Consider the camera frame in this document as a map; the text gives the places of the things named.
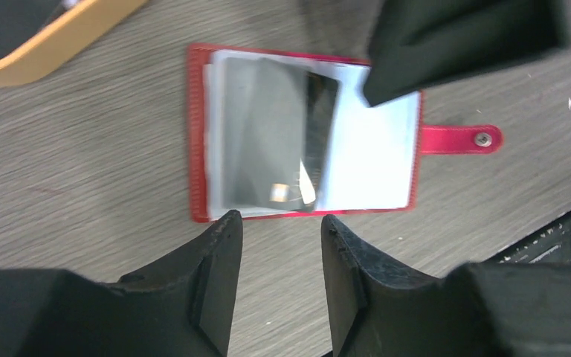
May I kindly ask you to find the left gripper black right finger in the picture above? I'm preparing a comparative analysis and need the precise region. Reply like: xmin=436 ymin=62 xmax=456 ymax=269
xmin=321 ymin=215 xmax=571 ymax=356

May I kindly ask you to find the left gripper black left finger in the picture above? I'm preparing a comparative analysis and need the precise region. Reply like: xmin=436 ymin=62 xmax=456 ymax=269
xmin=0 ymin=210 xmax=243 ymax=356

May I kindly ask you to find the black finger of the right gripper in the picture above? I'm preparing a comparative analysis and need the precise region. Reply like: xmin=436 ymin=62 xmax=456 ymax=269
xmin=362 ymin=0 xmax=571 ymax=106

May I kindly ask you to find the black glossy credit card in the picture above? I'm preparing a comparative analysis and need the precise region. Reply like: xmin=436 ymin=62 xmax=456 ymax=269
xmin=233 ymin=59 xmax=340 ymax=212

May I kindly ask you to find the red card holder wallet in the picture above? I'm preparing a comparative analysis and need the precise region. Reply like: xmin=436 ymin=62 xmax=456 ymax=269
xmin=187 ymin=43 xmax=504 ymax=222

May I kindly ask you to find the orange oval card tray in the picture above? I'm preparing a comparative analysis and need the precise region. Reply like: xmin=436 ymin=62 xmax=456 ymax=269
xmin=0 ymin=0 xmax=146 ymax=87

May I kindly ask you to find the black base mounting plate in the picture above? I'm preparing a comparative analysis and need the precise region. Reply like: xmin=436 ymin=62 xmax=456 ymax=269
xmin=489 ymin=211 xmax=571 ymax=263

